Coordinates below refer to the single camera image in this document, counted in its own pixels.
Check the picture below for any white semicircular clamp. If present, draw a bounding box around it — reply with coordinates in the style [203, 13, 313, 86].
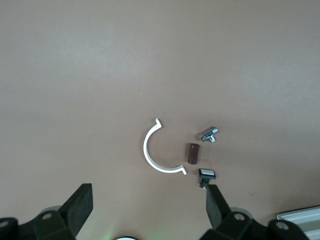
[142, 117, 188, 176]

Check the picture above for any brown table cover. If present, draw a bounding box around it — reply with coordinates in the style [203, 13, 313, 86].
[0, 0, 320, 240]

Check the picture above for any white rectangular push button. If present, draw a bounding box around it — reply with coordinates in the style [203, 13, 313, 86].
[195, 167, 218, 190]

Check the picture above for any white drawer cabinet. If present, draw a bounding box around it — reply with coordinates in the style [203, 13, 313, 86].
[276, 205, 320, 240]

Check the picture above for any brown ribbed cylinder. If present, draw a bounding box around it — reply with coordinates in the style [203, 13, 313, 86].
[185, 142, 201, 166]

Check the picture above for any silver metal fitting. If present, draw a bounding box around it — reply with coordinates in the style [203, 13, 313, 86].
[199, 125, 220, 144]

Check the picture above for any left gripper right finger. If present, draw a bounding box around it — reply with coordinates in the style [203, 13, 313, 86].
[199, 184, 270, 240]

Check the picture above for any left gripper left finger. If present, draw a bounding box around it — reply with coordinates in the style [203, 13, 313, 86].
[18, 183, 94, 240]

